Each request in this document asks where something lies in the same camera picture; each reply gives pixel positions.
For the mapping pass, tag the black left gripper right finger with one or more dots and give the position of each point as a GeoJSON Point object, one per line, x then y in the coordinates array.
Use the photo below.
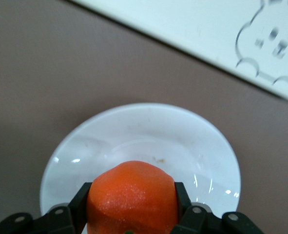
{"type": "Point", "coordinates": [187, 214]}

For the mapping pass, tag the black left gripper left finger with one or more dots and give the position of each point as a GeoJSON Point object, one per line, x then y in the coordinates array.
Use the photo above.
{"type": "Point", "coordinates": [75, 209]}

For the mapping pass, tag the orange fruit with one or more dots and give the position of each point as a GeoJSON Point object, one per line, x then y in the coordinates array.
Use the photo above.
{"type": "Point", "coordinates": [134, 195]}

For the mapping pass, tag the white round plate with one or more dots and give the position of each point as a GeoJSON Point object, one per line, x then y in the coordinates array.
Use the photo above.
{"type": "Point", "coordinates": [134, 136]}

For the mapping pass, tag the cream tray with bear print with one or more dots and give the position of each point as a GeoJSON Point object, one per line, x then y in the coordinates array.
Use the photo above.
{"type": "Point", "coordinates": [195, 29]}

